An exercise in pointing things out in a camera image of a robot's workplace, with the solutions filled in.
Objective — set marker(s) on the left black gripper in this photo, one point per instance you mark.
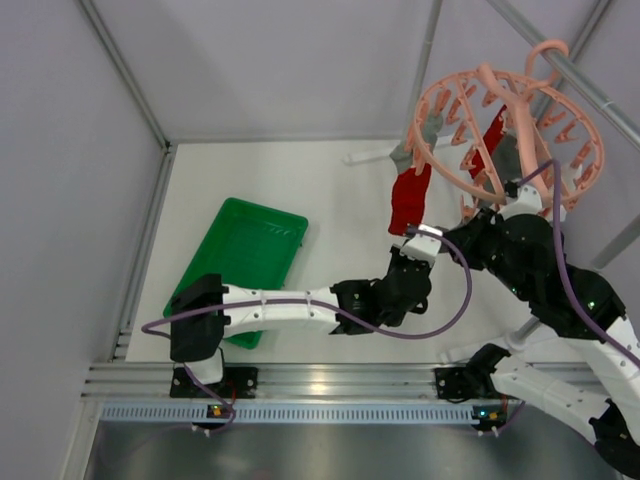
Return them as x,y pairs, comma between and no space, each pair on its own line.
405,265

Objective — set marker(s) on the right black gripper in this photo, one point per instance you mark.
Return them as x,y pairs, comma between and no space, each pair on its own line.
480,220

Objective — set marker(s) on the dark grey sock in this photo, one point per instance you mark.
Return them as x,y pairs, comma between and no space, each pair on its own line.
506,159

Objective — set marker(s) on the pink round clip hanger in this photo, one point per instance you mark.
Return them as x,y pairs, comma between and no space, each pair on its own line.
565,156

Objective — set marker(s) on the red santa sock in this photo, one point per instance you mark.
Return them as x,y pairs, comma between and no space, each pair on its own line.
491,138

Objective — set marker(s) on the light grey sock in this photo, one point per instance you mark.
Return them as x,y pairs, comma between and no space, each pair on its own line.
406,156

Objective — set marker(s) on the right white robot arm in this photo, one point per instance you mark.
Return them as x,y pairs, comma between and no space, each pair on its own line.
581,308

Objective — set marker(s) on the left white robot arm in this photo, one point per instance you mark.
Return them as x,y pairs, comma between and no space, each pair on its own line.
212,311

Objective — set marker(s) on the green plastic tray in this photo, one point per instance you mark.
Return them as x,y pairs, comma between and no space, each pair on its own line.
248,245

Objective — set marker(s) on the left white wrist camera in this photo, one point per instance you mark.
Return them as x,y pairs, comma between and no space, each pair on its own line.
423,243

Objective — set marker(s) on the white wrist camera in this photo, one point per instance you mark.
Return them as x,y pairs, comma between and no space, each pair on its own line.
423,243
520,199

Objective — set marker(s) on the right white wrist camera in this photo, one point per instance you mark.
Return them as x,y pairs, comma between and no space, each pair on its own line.
520,199

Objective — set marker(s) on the right black mount plate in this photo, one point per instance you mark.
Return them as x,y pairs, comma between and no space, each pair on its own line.
452,385

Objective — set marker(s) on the black mount plate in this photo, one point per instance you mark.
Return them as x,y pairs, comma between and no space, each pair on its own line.
237,383
452,385

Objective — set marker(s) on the left black mount plate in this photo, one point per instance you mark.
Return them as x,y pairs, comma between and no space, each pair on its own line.
237,383

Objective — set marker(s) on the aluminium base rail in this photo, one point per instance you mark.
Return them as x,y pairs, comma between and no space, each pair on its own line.
290,382

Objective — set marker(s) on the slotted white cable duct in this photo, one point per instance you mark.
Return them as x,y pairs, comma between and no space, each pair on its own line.
303,413

